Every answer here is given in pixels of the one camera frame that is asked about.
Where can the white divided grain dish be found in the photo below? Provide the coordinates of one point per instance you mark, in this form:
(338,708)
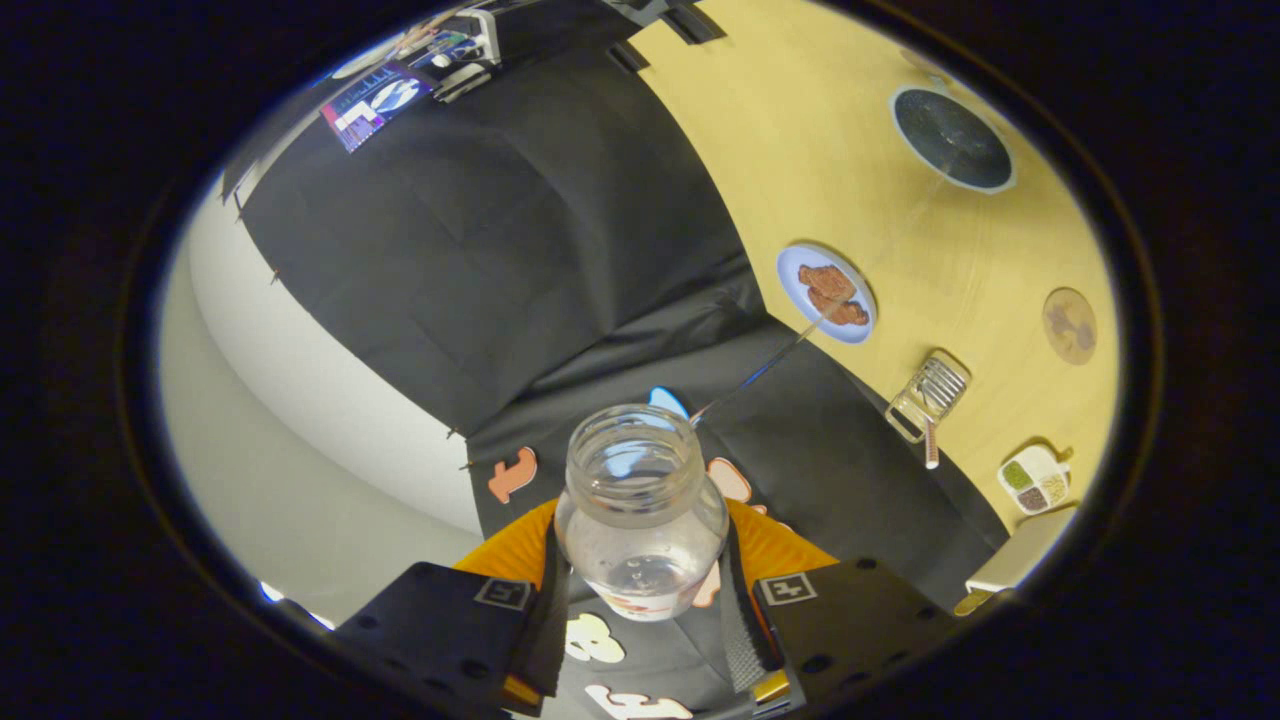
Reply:
(1035,480)

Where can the brown food piece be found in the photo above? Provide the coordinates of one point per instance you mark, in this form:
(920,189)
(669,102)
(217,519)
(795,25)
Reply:
(826,281)
(842,310)

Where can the white toaster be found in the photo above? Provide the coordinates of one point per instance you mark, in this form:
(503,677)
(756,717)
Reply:
(1020,555)

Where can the light blue plate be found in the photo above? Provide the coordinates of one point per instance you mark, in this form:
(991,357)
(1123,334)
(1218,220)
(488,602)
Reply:
(788,275)

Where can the clear ribbed glass holder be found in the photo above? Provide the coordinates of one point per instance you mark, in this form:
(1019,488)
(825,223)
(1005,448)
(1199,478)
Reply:
(930,390)

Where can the background desk clutter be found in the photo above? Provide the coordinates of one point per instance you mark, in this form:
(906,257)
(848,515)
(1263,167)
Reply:
(460,50)

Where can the black table clamp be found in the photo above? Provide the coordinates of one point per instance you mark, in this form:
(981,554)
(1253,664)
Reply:
(692,22)
(628,56)

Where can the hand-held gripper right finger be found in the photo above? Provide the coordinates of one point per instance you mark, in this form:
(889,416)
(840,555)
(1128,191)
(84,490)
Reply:
(742,640)

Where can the white cup speckled blue inside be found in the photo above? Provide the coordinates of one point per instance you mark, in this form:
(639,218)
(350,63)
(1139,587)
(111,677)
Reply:
(950,140)

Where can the wooden table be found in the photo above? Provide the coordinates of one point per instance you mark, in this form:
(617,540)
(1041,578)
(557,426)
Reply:
(800,150)

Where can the plain brown round coaster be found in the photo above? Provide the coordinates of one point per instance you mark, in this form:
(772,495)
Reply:
(925,66)

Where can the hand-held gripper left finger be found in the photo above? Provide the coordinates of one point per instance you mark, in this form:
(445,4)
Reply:
(548,630)

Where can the colourful wall poster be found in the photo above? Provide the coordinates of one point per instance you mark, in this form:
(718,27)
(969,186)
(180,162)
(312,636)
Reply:
(375,103)

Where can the clear plastic bottle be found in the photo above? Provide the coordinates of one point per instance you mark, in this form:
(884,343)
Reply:
(640,540)

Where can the pink and white straw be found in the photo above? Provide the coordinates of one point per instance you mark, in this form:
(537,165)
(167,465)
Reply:
(932,447)

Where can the patterned wooden coaster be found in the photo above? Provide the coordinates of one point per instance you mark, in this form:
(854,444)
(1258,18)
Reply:
(1069,325)

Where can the brown toast slice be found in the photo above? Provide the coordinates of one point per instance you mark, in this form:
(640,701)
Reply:
(970,603)

